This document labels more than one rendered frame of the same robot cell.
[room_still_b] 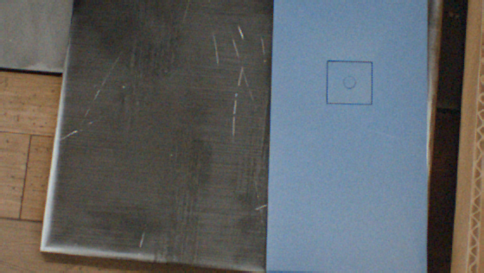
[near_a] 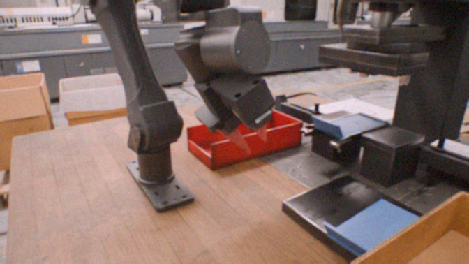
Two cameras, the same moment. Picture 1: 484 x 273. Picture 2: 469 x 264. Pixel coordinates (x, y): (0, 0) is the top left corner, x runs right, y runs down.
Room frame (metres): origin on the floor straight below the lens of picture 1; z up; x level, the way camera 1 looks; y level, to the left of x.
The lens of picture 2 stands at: (-0.15, -0.21, 1.21)
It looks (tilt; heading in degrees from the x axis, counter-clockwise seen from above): 22 degrees down; 51
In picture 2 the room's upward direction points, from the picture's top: straight up
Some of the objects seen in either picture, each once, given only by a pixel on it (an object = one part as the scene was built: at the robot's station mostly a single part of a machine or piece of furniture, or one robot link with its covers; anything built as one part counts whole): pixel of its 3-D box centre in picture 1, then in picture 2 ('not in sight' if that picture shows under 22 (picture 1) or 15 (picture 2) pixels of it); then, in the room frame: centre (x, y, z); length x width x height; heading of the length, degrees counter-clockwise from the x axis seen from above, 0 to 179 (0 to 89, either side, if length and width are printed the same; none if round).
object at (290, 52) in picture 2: not in sight; (336, 42); (6.19, 4.18, 0.49); 5.51 x 1.02 x 0.97; 171
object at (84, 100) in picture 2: not in sight; (98, 110); (0.53, 2.59, 0.40); 0.69 x 0.60 x 0.50; 80
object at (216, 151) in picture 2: not in sight; (246, 135); (0.30, 0.32, 0.93); 0.25 x 0.12 x 0.06; 174
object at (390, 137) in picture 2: not in sight; (365, 128); (0.44, 0.11, 0.98); 0.20 x 0.10 x 0.01; 84
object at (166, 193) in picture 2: not in sight; (155, 163); (0.06, 0.31, 0.94); 0.20 x 0.07 x 0.08; 84
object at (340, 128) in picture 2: not in sight; (349, 120); (0.41, 0.12, 1.00); 0.15 x 0.07 x 0.03; 174
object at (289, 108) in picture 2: not in sight; (303, 118); (0.46, 0.29, 0.95); 0.15 x 0.03 x 0.10; 84
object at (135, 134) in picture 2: not in sight; (155, 133); (0.06, 0.30, 1.00); 0.09 x 0.06 x 0.06; 5
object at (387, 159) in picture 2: not in sight; (362, 146); (0.44, 0.11, 0.94); 0.20 x 0.10 x 0.07; 84
